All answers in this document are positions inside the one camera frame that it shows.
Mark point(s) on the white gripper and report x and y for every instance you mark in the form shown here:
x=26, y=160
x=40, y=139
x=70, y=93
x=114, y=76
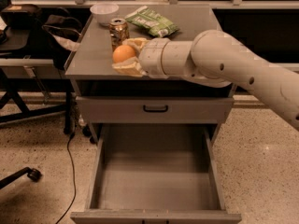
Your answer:
x=151, y=59

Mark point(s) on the orange fruit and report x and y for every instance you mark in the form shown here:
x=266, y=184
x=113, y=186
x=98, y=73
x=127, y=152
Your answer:
x=122, y=53

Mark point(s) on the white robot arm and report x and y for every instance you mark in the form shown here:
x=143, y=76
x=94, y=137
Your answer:
x=214, y=59

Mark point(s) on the grey drawer cabinet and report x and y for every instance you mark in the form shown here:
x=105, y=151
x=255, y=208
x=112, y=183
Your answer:
x=91, y=75

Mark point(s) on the closed grey top drawer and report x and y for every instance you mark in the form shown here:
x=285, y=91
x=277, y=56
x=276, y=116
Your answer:
x=130, y=110

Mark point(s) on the open grey middle drawer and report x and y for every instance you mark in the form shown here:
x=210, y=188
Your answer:
x=155, y=174

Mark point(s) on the gold soda can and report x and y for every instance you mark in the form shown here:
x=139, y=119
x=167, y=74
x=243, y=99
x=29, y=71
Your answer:
x=119, y=32

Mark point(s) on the green chip bag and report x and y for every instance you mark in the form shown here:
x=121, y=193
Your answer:
x=149, y=19

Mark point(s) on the white bowl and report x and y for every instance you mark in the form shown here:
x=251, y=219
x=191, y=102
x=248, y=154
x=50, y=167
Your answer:
x=104, y=12

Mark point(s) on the black pouch on desk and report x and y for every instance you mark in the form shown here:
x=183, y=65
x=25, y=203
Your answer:
x=21, y=16

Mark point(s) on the black office chair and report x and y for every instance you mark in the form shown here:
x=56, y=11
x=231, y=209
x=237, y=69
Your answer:
x=32, y=173

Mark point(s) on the black drawer handle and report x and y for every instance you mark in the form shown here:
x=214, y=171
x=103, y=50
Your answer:
x=155, y=109

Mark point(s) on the dark bag with straps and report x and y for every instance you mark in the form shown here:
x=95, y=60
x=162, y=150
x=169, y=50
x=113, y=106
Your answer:
x=63, y=34

